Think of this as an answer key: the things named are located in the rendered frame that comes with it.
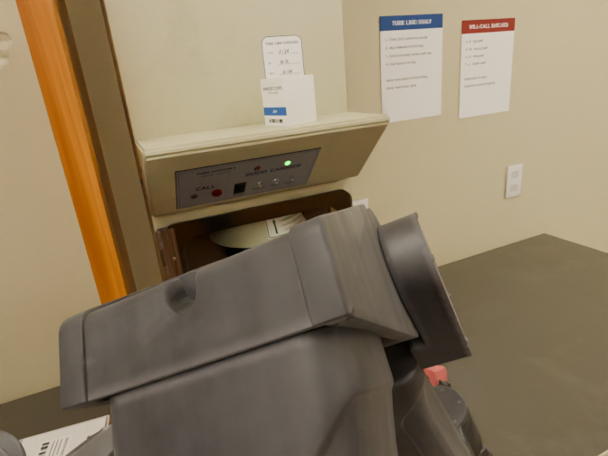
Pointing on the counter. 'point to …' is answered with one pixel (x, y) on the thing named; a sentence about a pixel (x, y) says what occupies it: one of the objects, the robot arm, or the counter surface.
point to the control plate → (223, 175)
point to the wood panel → (78, 143)
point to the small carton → (289, 100)
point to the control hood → (158, 159)
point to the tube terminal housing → (216, 72)
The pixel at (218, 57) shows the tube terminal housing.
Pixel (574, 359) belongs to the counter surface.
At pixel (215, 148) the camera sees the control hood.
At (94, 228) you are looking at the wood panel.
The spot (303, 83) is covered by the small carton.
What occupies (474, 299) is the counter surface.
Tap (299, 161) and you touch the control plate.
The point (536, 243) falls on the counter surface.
